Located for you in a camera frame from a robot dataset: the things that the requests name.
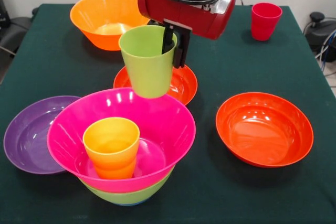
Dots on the red plastic bowl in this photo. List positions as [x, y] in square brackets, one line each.
[183, 82]
[265, 129]

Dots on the orange plastic bowl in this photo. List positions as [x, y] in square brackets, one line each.
[105, 16]

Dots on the green plastic bowl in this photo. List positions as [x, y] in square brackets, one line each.
[136, 195]

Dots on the dark green tablecloth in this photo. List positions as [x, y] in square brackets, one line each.
[236, 195]

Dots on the yellow plastic cup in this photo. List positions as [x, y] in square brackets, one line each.
[113, 150]

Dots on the purple plastic bowl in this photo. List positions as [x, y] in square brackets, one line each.
[26, 134]

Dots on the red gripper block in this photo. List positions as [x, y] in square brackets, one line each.
[183, 16]

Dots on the red plastic cup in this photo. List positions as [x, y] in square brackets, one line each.
[263, 24]

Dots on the pink plastic bowl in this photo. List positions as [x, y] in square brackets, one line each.
[162, 119]

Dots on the green plastic cup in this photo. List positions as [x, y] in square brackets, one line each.
[149, 74]

